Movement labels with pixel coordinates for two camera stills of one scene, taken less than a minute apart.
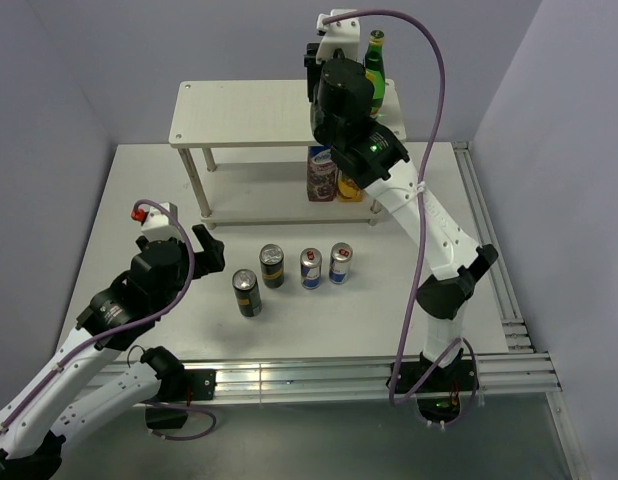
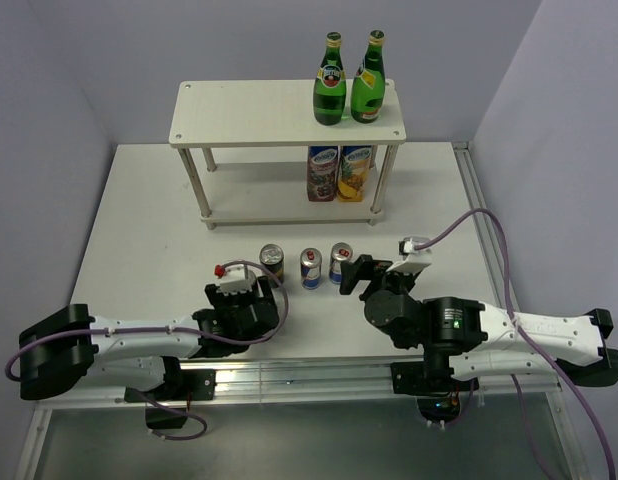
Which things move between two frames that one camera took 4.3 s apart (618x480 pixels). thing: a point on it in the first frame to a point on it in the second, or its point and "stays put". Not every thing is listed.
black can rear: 271,258 stays put
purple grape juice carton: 322,173 stays put
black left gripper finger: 208,261 to 216,298
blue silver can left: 311,268 stays put
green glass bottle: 374,69 stays put
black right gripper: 310,63 to 366,267
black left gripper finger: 213,249 to 268,300
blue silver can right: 339,264 stays put
